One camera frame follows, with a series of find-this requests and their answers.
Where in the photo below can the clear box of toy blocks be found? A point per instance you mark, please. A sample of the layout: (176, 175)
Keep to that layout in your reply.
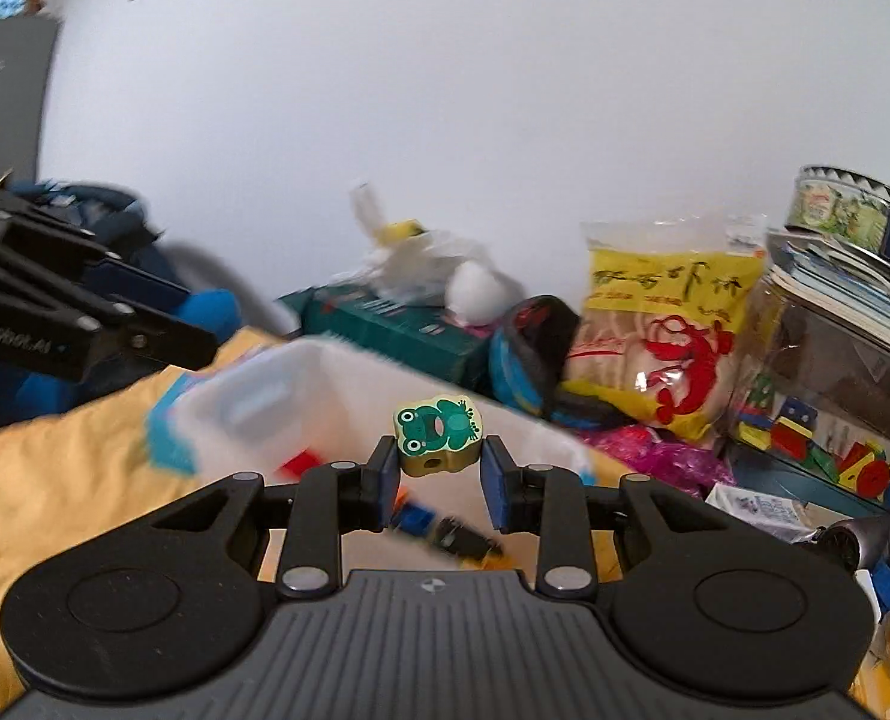
(797, 435)

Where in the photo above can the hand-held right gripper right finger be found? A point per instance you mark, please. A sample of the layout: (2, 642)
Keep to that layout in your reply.
(496, 487)

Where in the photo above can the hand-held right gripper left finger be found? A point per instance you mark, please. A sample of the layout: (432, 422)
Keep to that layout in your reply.
(389, 480)

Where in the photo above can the teal cardboard box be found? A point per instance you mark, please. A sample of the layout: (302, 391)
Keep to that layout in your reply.
(400, 345)

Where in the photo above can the black toy car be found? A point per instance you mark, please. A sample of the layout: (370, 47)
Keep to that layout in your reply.
(460, 536)

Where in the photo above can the grey rounded object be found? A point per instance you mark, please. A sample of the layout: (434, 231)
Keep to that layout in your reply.
(220, 262)

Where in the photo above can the yellow red snack bag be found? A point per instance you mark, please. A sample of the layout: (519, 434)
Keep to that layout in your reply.
(670, 345)

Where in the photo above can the round printed tin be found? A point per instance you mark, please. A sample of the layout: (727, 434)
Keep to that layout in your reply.
(827, 210)

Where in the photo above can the white plastic bin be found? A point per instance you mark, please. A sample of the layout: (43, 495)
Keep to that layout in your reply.
(325, 382)

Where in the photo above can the small white box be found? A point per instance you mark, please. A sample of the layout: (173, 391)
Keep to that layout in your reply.
(752, 506)

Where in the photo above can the pink tinsel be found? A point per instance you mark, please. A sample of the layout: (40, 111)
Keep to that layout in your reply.
(662, 457)

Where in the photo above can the light blue box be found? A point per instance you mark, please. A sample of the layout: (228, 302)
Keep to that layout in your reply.
(171, 450)

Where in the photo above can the blue toy piece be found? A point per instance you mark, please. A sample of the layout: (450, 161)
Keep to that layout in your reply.
(415, 519)

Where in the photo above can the black blue bag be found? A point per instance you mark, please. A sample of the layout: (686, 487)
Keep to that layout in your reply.
(535, 345)

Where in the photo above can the yellow building block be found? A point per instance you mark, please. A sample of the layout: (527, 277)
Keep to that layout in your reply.
(482, 562)

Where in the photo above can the green frog wooden block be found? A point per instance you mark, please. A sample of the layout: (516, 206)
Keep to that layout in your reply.
(437, 427)

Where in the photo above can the blue black backpack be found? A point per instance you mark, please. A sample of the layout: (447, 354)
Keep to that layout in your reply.
(212, 311)

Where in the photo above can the white plastic bag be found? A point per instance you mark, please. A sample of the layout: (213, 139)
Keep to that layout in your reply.
(422, 262)

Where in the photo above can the yellow cloth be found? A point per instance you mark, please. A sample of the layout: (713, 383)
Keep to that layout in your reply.
(78, 465)

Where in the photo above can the red building block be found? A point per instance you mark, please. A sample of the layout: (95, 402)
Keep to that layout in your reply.
(302, 465)

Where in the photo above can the dark small device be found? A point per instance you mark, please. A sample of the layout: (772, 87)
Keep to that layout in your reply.
(857, 540)

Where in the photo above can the stack of books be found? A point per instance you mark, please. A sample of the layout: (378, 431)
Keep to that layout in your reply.
(842, 277)

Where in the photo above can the dark grey cabinet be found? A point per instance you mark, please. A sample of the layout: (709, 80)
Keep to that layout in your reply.
(10, 105)

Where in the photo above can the white round object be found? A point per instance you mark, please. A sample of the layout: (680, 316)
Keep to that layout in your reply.
(479, 292)

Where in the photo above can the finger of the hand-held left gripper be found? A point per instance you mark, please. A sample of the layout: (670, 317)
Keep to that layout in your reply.
(182, 349)
(137, 285)

